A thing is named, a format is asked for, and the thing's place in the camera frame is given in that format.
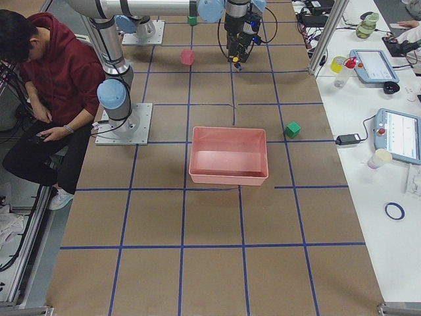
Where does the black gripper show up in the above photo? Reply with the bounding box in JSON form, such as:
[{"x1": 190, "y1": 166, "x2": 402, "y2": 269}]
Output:
[{"x1": 226, "y1": 32, "x2": 253, "y2": 70}]

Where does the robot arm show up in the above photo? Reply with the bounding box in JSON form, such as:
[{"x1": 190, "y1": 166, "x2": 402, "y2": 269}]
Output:
[
  {"x1": 87, "y1": 18, "x2": 137, "y2": 134},
  {"x1": 67, "y1": 1, "x2": 266, "y2": 76}
]

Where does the pink foam cube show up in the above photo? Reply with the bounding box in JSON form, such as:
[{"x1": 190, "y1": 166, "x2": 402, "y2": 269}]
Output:
[{"x1": 180, "y1": 49, "x2": 195, "y2": 66}]

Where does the green foam cube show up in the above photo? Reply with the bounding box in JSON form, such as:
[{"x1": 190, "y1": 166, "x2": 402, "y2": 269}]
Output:
[
  {"x1": 284, "y1": 122, "x2": 301, "y2": 138},
  {"x1": 187, "y1": 16, "x2": 198, "y2": 26}
]

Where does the pink plastic bin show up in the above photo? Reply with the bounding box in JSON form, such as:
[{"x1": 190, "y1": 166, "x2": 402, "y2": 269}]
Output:
[{"x1": 189, "y1": 126, "x2": 269, "y2": 186}]

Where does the yellow lidded cup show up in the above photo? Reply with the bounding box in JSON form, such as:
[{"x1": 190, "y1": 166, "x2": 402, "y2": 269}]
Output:
[{"x1": 330, "y1": 56, "x2": 347, "y2": 74}]

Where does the clear plastic bottle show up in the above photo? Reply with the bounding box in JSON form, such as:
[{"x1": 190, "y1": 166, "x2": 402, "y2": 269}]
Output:
[{"x1": 334, "y1": 56, "x2": 358, "y2": 88}]

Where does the black power adapter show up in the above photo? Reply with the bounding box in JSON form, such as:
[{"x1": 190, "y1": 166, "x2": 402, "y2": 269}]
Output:
[{"x1": 335, "y1": 134, "x2": 362, "y2": 145}]

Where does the upper teach pendant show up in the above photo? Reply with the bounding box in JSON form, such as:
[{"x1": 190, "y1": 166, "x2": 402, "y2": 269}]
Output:
[{"x1": 349, "y1": 49, "x2": 399, "y2": 84}]

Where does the teach pendant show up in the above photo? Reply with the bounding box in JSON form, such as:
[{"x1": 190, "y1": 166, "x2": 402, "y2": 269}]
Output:
[
  {"x1": 349, "y1": 49, "x2": 399, "y2": 84},
  {"x1": 373, "y1": 108, "x2": 420, "y2": 165}
]

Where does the green glass jar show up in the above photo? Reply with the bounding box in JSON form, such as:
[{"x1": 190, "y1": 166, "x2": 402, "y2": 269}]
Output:
[{"x1": 356, "y1": 12, "x2": 379, "y2": 40}]

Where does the black round object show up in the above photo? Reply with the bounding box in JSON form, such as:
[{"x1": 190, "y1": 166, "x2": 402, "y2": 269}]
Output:
[{"x1": 383, "y1": 81, "x2": 400, "y2": 95}]

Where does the white lidded cup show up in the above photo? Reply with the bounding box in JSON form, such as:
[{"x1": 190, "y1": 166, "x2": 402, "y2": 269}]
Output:
[{"x1": 367, "y1": 149, "x2": 393, "y2": 169}]

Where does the person in red hoodie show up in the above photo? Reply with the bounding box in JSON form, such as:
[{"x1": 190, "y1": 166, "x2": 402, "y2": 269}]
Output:
[{"x1": 1, "y1": 9, "x2": 105, "y2": 210}]

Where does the lower teach pendant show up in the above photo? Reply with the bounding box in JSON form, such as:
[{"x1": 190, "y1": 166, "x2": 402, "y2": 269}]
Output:
[{"x1": 373, "y1": 108, "x2": 420, "y2": 165}]

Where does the blue tape roll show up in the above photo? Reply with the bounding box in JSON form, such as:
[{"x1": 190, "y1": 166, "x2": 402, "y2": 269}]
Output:
[{"x1": 384, "y1": 202, "x2": 405, "y2": 221}]

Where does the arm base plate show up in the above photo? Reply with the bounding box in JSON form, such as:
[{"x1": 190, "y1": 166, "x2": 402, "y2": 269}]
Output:
[
  {"x1": 93, "y1": 103, "x2": 153, "y2": 145},
  {"x1": 121, "y1": 20, "x2": 165, "y2": 46}
]

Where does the aluminium frame post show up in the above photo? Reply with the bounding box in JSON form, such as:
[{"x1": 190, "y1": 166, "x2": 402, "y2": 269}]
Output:
[{"x1": 308, "y1": 0, "x2": 349, "y2": 74}]

